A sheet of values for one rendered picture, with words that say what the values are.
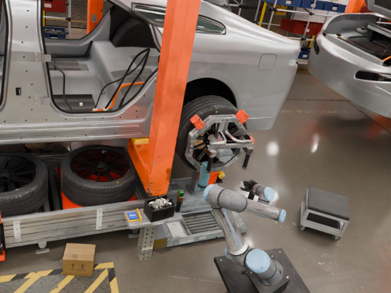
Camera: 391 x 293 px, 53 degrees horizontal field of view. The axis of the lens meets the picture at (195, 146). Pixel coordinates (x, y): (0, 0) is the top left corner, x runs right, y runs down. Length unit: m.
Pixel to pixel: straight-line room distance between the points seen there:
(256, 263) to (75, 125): 1.72
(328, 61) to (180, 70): 3.24
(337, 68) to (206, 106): 2.60
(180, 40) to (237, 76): 1.07
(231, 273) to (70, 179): 1.46
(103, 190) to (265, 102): 1.71
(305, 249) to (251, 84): 1.62
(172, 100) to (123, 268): 1.41
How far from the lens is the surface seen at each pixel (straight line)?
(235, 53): 3.40
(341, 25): 6.48
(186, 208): 3.65
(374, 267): 4.13
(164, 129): 2.81
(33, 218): 3.16
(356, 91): 5.28
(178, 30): 2.53
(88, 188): 3.23
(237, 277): 3.01
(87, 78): 3.99
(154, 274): 3.29
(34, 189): 3.23
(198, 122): 3.08
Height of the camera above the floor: 2.51
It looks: 31 degrees down
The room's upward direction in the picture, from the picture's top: 12 degrees clockwise
